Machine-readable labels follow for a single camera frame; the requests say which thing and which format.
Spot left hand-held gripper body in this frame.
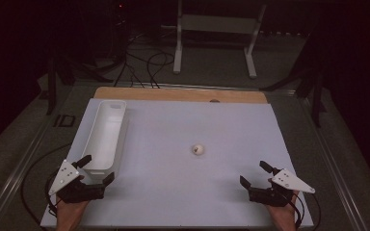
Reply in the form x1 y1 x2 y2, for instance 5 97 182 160
47 159 106 204

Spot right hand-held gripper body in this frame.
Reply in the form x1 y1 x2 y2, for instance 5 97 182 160
249 168 316 208

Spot long white plastic bin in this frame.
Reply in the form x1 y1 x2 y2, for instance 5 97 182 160
80 99 128 181

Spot person's right hand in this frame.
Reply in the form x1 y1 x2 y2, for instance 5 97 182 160
266 191 301 231

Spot person's left hand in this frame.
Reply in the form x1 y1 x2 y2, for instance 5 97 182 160
55 192 90 231

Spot black stand legs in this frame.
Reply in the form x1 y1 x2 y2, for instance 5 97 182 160
46 54 114 116
259 64 328 128

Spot white metal stand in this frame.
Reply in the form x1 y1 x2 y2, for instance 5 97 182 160
172 0 268 80

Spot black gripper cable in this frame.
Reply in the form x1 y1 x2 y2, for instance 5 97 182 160
20 142 73 225
288 192 322 231

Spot grey metal floor rail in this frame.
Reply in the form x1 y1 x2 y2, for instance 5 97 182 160
0 84 75 230
297 94 370 231

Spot black floor cables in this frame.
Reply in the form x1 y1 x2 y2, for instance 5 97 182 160
114 51 176 90

